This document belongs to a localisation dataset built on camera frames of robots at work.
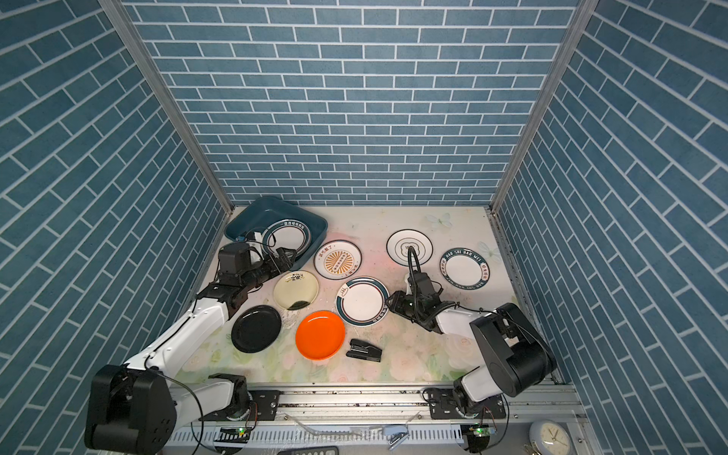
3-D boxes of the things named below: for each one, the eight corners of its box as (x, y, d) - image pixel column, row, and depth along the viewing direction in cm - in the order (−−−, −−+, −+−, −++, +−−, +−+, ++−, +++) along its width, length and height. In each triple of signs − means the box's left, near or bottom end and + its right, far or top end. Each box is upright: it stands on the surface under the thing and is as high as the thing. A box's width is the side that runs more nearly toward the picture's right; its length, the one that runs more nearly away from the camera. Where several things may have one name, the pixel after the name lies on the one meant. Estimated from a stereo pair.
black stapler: (347, 355, 84) (346, 353, 82) (351, 340, 87) (350, 337, 85) (380, 363, 83) (380, 361, 81) (383, 347, 86) (383, 344, 84)
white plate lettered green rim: (442, 290, 99) (444, 287, 97) (436, 250, 110) (437, 247, 108) (493, 290, 99) (495, 287, 97) (481, 251, 110) (483, 248, 108)
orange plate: (292, 360, 83) (290, 358, 82) (301, 312, 93) (299, 310, 91) (343, 360, 83) (342, 358, 82) (346, 313, 93) (346, 310, 91)
